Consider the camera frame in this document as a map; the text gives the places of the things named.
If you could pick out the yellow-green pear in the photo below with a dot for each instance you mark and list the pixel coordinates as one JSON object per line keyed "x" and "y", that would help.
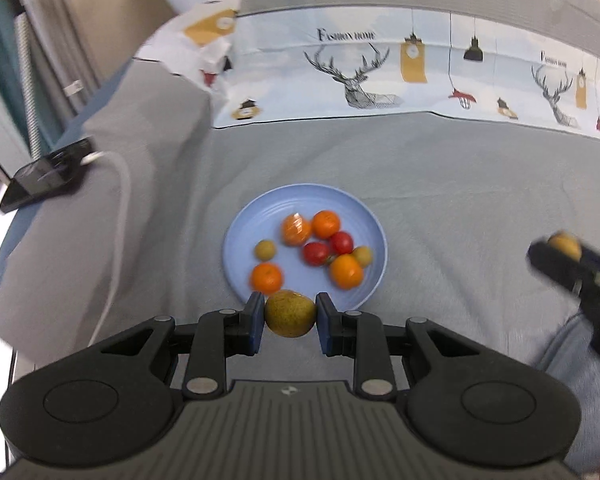
{"x": 290, "y": 314}

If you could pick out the red tomato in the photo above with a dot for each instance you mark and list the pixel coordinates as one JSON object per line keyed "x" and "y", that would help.
{"x": 316, "y": 253}
{"x": 341, "y": 242}

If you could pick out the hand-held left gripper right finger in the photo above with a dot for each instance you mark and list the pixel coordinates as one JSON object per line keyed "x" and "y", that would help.
{"x": 325, "y": 325}

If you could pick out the deer print cloth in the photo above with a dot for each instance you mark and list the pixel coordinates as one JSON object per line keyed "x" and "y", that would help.
{"x": 380, "y": 60}

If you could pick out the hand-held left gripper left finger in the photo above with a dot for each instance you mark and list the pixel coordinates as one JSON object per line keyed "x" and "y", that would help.
{"x": 254, "y": 322}

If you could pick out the blue plate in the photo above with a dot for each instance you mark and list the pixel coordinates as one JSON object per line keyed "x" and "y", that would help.
{"x": 260, "y": 220}

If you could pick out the plastic-wrapped orange mandarin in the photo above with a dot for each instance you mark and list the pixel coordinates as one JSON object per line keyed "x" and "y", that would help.
{"x": 296, "y": 229}

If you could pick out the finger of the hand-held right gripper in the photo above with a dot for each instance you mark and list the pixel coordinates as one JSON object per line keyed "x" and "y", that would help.
{"x": 550, "y": 266}
{"x": 599, "y": 259}

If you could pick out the black smartphone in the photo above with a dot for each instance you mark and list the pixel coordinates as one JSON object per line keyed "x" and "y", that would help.
{"x": 45, "y": 175}

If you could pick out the small yellow fruit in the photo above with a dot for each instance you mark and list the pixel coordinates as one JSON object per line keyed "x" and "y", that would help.
{"x": 564, "y": 245}
{"x": 266, "y": 250}
{"x": 364, "y": 256}

